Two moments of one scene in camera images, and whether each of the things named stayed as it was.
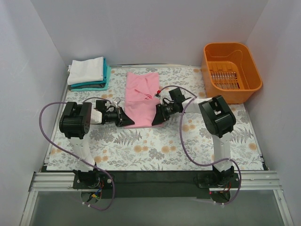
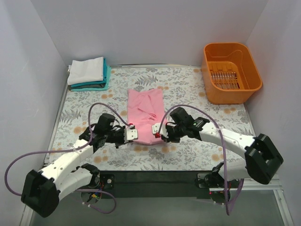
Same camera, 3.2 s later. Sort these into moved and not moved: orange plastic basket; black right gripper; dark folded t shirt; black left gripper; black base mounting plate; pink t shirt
Moved: black right gripper; black left gripper; pink t shirt
Not moved: orange plastic basket; dark folded t shirt; black base mounting plate
